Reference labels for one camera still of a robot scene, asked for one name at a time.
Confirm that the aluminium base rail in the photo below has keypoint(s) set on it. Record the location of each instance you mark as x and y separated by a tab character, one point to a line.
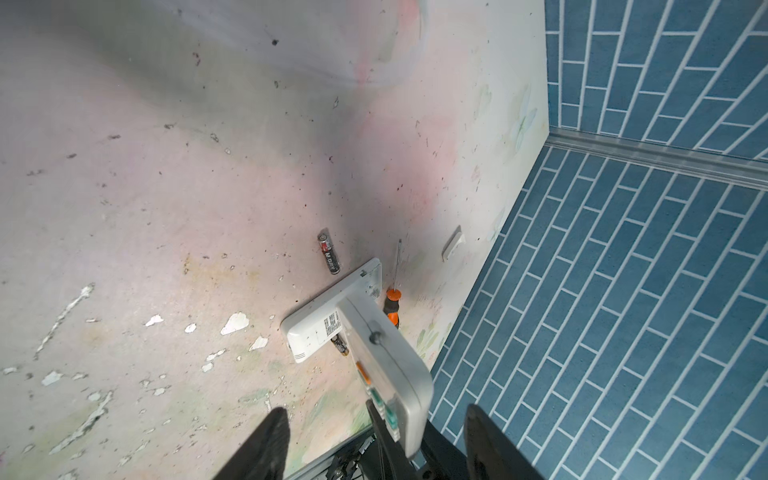
343	461

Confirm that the white battery cover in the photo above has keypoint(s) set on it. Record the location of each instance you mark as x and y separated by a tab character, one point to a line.
456	239

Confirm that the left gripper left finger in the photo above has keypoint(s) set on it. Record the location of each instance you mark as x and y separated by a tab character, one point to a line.
263	455

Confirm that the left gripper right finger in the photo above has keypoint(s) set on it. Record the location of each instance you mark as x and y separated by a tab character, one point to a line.
490	454

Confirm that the black gold AAA battery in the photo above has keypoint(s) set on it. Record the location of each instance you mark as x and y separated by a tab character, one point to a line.
340	344

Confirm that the black red AAA battery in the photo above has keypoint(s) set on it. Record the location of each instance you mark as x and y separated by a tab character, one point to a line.
328	251

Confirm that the white air conditioner remote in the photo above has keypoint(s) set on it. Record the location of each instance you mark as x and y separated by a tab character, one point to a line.
315	323

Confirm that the grey buttoned remote control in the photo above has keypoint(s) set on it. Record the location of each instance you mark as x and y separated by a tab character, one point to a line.
395	377

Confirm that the orange black screwdriver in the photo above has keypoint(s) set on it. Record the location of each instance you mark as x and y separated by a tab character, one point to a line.
393	295

